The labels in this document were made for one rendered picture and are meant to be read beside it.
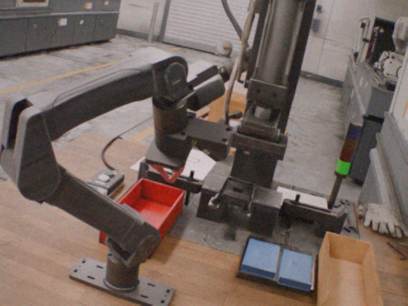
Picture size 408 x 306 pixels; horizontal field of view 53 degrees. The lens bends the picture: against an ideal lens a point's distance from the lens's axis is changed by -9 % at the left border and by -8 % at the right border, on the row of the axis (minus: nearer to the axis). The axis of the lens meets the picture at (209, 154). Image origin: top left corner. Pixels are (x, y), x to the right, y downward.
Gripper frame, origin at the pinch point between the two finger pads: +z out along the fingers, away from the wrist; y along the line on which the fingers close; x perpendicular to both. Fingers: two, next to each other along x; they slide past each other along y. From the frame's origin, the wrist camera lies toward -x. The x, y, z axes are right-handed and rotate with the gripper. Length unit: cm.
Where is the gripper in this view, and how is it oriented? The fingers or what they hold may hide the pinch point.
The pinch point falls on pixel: (172, 173)
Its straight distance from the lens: 85.9
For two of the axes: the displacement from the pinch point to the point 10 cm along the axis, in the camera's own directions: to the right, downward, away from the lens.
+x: -9.6, -2.3, 1.5
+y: 2.8, -7.3, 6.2
